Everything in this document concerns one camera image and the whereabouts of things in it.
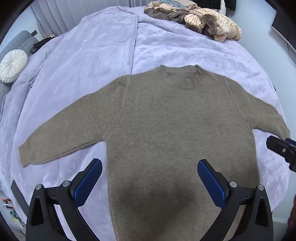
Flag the cream striped fuzzy garment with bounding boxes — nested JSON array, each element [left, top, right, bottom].
[[184, 8, 242, 43]]

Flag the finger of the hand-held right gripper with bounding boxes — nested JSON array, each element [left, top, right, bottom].
[[266, 136, 296, 173]]

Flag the brown fuzzy garment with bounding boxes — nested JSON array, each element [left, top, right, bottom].
[[144, 6, 188, 24]]

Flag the round white pleated pillow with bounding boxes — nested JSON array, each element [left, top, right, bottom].
[[0, 49, 28, 83]]

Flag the grey curtain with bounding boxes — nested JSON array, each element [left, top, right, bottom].
[[30, 0, 148, 37]]

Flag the grey quilted sofa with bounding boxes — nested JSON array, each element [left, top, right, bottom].
[[0, 30, 38, 102]]

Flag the black clothes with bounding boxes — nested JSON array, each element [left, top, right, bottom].
[[196, 0, 237, 11]]

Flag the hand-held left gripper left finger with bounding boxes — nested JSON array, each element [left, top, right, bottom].
[[25, 158, 103, 241]]

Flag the olive brown knit sweater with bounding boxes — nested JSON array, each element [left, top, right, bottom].
[[18, 65, 291, 241]]

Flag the lavender plush blanket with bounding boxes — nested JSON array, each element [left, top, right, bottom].
[[0, 6, 289, 241]]

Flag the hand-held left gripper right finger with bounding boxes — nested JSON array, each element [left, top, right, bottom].
[[197, 159, 274, 241]]

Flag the dark monitor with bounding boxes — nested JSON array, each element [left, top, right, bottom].
[[269, 0, 296, 54]]

